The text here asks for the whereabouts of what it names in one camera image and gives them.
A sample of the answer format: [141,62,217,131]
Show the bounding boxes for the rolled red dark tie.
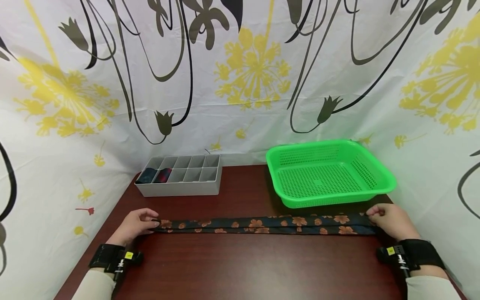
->
[154,168,173,184]

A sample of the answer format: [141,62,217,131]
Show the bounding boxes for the rolled dark blue tie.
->
[135,168,158,185]

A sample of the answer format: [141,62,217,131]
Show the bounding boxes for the person's left forearm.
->
[71,267,118,300]

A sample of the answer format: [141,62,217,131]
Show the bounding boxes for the dark floral necktie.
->
[153,213,379,235]

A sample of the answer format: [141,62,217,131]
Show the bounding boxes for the person's left hand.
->
[106,208,161,248]

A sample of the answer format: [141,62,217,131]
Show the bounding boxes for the person's right hand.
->
[365,203,421,242]

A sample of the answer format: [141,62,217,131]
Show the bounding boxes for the grey divided organizer box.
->
[134,154,223,197]

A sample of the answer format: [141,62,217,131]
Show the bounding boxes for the person's right forearm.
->
[405,265,464,300]

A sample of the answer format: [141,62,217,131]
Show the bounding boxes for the black wrist band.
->
[376,238,446,279]
[88,244,144,282]

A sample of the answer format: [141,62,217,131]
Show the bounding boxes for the green plastic basket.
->
[265,139,398,209]

